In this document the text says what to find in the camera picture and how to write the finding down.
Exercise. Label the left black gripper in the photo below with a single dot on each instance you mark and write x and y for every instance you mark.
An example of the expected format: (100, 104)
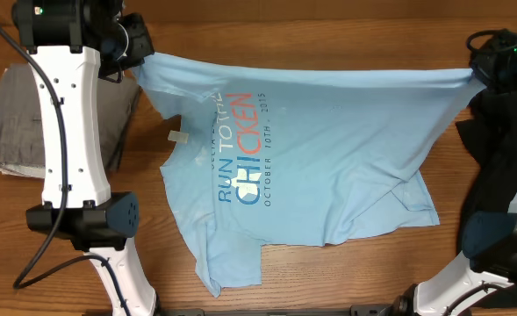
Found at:
(142, 48)

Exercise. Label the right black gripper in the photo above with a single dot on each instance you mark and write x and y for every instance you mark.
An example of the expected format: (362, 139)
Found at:
(483, 66)

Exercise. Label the light blue printed t-shirt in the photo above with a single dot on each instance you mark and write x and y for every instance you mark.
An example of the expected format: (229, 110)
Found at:
(295, 157)

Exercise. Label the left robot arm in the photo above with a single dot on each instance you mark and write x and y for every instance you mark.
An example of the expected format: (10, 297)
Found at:
(71, 45)

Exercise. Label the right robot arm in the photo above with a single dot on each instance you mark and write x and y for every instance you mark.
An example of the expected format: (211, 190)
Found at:
(487, 237)

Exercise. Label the black polo shirt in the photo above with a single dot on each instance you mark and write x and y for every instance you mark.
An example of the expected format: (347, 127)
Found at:
(490, 137)

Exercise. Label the folded grey trousers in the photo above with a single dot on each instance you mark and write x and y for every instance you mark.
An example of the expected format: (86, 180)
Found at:
(21, 140)

